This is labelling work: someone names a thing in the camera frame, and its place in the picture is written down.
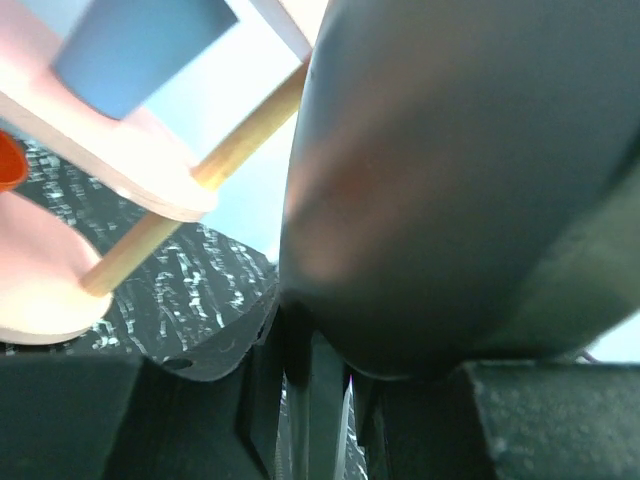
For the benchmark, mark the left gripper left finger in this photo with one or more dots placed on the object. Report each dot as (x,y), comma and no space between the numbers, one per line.
(211,413)

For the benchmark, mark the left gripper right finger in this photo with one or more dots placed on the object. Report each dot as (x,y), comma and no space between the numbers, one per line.
(506,421)

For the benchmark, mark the grey shower head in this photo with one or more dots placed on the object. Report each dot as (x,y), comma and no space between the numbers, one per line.
(463,188)

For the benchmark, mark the pink three-tier shelf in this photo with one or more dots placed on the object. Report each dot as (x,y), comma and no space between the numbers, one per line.
(54,284)

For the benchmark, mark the orange cup on shelf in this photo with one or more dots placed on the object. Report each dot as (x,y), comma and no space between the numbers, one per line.
(14,167)

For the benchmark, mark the blue cup on shelf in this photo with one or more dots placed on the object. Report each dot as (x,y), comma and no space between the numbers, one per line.
(121,51)

